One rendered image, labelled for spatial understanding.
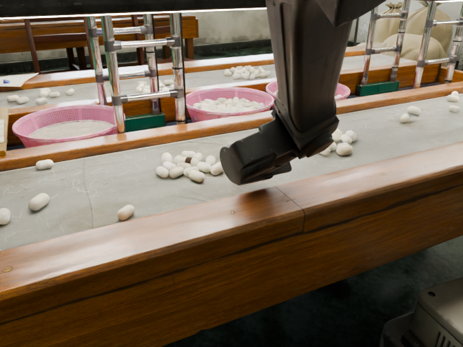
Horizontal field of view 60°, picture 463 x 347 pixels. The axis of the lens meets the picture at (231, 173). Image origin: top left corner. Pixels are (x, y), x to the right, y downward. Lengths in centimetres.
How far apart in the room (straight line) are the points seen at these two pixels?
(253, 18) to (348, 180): 622
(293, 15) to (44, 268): 44
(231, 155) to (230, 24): 616
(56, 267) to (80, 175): 32
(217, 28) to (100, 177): 583
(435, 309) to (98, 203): 71
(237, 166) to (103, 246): 21
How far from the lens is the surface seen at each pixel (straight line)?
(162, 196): 74
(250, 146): 54
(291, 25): 27
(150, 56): 121
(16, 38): 344
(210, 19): 650
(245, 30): 684
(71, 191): 80
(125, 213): 67
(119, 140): 93
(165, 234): 59
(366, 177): 78
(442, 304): 100
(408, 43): 404
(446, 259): 199
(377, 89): 170
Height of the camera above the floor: 110
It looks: 27 degrees down
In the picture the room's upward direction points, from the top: straight up
